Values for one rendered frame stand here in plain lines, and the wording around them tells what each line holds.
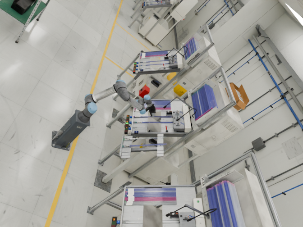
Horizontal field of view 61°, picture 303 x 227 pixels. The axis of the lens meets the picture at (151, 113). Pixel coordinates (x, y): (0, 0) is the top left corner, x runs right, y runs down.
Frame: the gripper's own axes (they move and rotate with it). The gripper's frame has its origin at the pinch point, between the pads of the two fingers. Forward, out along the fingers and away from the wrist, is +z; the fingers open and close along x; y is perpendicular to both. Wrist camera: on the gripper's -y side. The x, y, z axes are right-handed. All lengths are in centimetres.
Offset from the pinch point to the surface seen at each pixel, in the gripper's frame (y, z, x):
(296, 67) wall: 232, 60, 124
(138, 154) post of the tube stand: -16, -1, -63
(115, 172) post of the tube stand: -54, 26, -63
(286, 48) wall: 237, 56, 184
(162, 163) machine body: -1, 61, -32
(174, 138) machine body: 15, 73, 23
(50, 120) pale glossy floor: -131, -36, -9
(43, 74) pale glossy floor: -150, -66, 65
